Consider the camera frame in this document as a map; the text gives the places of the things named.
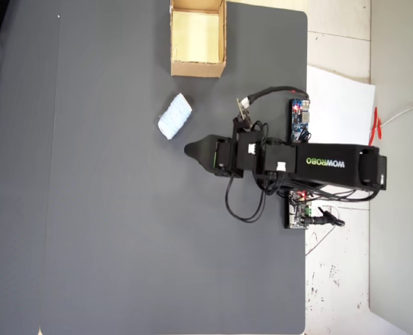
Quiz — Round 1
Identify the blue circuit board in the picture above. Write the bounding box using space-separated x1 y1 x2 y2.
289 98 313 144

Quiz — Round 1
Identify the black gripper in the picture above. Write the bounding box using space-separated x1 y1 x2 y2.
184 136 246 179

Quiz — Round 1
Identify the wrist camera board with mount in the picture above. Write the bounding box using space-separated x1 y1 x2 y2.
232 97 253 140

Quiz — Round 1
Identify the light blue yarn block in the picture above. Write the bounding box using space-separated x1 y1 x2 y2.
156 92 195 141

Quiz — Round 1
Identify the large dark grey textured mat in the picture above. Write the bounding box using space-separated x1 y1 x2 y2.
38 0 309 335

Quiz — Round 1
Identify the white cable on floor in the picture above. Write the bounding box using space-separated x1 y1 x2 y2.
380 103 413 129

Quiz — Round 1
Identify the green circuit board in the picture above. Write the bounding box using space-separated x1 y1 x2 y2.
284 190 316 230

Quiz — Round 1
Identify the black braided camera cable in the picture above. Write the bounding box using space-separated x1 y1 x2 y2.
246 85 310 105

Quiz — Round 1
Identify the black power plug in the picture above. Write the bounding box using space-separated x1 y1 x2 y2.
306 206 346 228

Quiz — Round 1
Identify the open cardboard box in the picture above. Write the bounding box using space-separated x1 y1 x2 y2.
170 0 227 79

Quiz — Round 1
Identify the white paper sheet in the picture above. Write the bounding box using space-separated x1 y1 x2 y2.
306 65 377 148

